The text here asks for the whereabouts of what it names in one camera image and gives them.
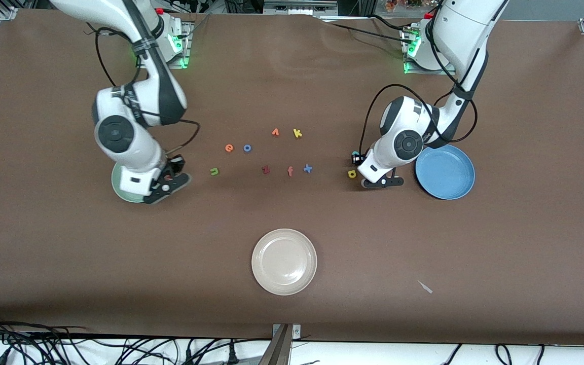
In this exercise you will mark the grey aluminium bar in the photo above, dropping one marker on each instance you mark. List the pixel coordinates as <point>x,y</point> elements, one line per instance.
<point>278,352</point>

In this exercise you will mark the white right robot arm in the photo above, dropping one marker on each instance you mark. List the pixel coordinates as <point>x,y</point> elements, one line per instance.
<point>135,147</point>

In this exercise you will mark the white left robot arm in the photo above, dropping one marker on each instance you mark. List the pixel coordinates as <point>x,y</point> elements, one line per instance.
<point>474,25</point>

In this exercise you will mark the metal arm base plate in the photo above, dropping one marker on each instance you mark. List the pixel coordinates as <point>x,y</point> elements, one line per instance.
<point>416,72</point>
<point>188,50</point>

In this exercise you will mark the grey equipment box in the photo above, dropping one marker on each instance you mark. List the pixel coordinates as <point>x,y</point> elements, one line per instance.
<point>299,8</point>

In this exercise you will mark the colourful objects in box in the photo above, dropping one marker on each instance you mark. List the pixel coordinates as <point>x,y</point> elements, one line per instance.
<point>398,4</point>

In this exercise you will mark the metal table clamp bracket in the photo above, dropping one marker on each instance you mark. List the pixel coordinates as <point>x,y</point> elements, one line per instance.
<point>296,332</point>

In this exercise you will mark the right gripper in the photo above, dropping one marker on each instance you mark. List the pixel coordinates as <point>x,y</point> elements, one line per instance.
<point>174,166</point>

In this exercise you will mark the beige plate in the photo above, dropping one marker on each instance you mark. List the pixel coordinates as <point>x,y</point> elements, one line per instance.
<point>284,262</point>

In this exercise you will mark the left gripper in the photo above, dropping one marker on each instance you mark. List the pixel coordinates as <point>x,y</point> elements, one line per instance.
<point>358,158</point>

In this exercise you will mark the green plate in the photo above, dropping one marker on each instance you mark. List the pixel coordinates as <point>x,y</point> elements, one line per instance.
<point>115,183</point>

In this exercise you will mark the blue plate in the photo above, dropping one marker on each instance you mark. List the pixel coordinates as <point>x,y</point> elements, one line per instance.
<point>446,175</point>

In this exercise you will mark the white paper scrap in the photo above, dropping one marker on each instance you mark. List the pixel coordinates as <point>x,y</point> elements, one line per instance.
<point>425,287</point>

